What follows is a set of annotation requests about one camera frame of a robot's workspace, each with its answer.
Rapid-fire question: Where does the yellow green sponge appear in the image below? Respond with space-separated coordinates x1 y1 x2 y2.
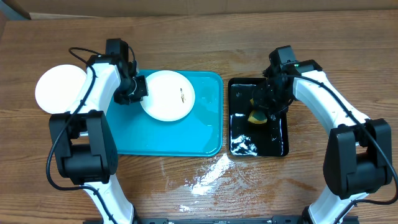
248 108 267 124

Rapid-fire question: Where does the white plate with stain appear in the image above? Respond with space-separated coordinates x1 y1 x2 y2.
35 64 86 114

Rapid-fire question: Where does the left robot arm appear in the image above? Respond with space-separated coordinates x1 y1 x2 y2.
46 39 148 223

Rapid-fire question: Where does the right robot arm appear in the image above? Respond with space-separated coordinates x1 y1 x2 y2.
248 45 397 223

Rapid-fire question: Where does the black rectangular tray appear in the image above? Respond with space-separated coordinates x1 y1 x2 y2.
228 78 289 157

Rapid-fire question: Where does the teal plastic tray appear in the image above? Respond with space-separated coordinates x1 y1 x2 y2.
106 71 223 157

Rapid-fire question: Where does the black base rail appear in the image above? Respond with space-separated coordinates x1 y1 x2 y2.
82 214 361 224

